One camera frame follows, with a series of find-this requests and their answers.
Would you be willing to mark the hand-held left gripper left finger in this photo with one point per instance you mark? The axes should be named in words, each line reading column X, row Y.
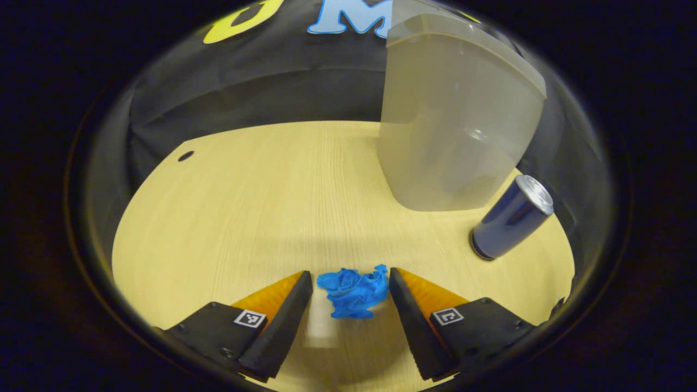
column 280, row 326

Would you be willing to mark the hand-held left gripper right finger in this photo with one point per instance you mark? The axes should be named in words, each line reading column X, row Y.
column 414, row 326

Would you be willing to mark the blue paper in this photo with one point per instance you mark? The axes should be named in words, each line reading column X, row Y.
column 351, row 296

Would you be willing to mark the blue pop can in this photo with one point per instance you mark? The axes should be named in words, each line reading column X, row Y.
column 509, row 220

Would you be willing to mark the white desktop garbage bin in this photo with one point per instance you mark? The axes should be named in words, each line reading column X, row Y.
column 452, row 136

